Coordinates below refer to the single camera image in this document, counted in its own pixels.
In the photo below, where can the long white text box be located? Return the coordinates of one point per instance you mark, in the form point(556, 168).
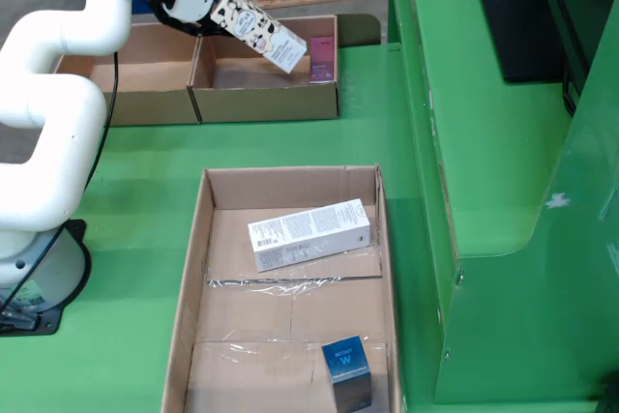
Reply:
point(309, 234)

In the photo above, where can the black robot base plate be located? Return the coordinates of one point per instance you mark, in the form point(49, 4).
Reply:
point(72, 234)

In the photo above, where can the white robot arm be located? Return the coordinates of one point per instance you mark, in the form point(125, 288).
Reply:
point(48, 36)

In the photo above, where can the cow print hand cream box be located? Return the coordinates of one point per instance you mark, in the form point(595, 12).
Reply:
point(261, 31)

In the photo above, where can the blue W cube box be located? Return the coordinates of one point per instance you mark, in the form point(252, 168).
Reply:
point(345, 360)

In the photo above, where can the open cardboard box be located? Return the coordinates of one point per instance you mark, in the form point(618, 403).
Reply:
point(266, 103)
point(145, 79)

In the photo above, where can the green metal cabinet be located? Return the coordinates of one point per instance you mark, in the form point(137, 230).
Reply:
point(483, 142)

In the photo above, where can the black monitor panel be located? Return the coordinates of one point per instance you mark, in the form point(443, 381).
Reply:
point(522, 21)

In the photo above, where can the large cardboard tray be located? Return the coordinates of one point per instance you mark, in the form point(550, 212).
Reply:
point(242, 316)

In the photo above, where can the pink product box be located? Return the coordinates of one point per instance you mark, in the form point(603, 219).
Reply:
point(322, 57)

